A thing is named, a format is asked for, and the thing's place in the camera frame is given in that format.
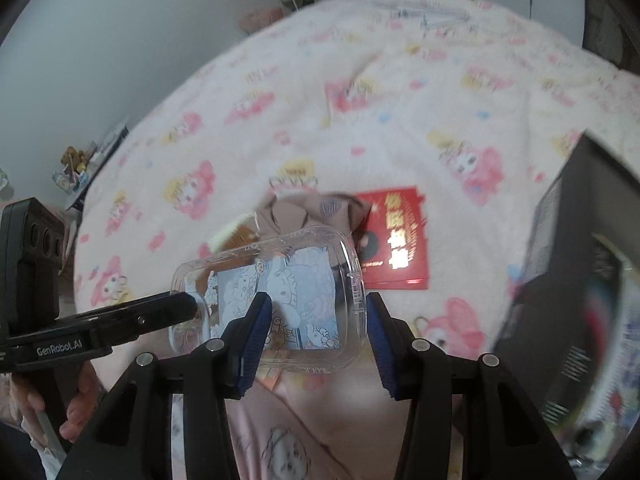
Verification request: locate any clear phone case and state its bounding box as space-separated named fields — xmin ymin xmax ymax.
xmin=169 ymin=226 xmax=362 ymax=374

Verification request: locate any red envelope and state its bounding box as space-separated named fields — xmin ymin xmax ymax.
xmin=353 ymin=186 xmax=432 ymax=292

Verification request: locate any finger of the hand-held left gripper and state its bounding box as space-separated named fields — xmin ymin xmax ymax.
xmin=55 ymin=291 xmax=202 ymax=343

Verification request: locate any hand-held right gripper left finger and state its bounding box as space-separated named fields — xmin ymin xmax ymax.
xmin=55 ymin=291 xmax=273 ymax=480

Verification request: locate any cluttered side shelf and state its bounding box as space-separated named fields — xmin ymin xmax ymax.
xmin=50 ymin=119 xmax=132 ymax=211

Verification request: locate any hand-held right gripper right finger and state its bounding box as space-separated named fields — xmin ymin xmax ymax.
xmin=365 ymin=291 xmax=581 ymax=480

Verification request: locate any person's left hand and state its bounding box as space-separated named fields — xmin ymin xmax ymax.
xmin=58 ymin=359 xmax=104 ymax=444

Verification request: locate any black cardboard box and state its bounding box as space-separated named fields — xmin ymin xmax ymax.
xmin=491 ymin=130 xmax=640 ymax=463

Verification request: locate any pink cartoon printed blanket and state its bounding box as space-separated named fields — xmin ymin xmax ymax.
xmin=65 ymin=0 xmax=640 ymax=411

